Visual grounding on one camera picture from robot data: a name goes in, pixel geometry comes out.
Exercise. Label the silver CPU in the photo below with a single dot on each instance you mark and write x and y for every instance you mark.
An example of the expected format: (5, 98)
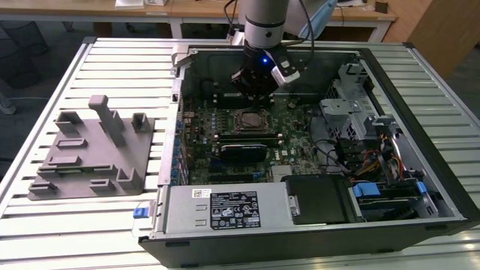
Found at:
(253, 119)

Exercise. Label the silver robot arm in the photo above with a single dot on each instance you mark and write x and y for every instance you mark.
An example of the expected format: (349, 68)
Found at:
(265, 17)

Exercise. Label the black RAM slot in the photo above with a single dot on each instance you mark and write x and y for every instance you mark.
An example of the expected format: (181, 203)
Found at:
(229, 104)
(229, 101)
(247, 138)
(247, 141)
(247, 135)
(225, 96)

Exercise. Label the coin cell battery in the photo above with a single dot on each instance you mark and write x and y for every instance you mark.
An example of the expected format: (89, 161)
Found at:
(291, 106)

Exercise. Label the green motherboard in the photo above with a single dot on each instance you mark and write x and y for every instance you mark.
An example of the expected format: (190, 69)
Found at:
(301, 135)

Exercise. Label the silver drive cage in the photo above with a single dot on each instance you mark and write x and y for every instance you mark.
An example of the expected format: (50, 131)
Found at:
(335, 112)

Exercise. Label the black graphics card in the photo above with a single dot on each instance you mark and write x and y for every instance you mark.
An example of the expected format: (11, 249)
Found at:
(243, 153)

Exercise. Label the silver chipset heatsink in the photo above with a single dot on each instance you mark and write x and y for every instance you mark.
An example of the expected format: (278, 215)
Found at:
(282, 171)

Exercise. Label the long black expansion slot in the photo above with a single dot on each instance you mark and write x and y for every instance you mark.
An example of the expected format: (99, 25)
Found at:
(233, 177)

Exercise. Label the white barcode sticker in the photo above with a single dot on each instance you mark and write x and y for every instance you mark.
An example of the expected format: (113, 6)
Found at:
(202, 193)

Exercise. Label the white box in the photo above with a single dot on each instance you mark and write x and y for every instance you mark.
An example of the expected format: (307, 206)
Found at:
(130, 4)

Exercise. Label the small brown box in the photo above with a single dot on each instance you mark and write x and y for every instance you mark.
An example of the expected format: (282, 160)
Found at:
(382, 7)

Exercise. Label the black rating label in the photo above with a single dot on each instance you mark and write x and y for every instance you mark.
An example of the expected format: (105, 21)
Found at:
(234, 211)

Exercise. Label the silver power supply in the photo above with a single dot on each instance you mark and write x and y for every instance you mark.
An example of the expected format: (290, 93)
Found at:
(181, 208)

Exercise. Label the blue disk carrier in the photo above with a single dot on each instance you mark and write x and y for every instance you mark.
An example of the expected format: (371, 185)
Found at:
(366, 189)

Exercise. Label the grey parts rack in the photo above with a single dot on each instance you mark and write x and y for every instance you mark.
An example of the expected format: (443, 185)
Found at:
(94, 157)

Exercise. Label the wooden desk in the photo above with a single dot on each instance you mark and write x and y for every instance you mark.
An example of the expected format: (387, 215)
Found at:
(75, 11)

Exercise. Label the wooden cabinet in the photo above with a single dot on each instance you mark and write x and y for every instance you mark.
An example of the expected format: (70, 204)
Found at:
(443, 33)

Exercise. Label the blue case latch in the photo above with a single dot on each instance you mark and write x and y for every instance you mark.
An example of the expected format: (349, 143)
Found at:
(141, 213)

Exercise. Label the black PC case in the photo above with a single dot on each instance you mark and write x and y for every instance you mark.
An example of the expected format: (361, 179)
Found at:
(263, 247)

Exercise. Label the black mesh bin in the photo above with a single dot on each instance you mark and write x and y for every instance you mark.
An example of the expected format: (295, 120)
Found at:
(23, 50)

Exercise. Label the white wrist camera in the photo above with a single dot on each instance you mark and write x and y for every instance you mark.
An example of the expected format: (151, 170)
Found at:
(287, 76)

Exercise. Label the small grey wrist camera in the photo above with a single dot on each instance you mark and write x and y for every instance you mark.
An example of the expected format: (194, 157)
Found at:
(237, 38)

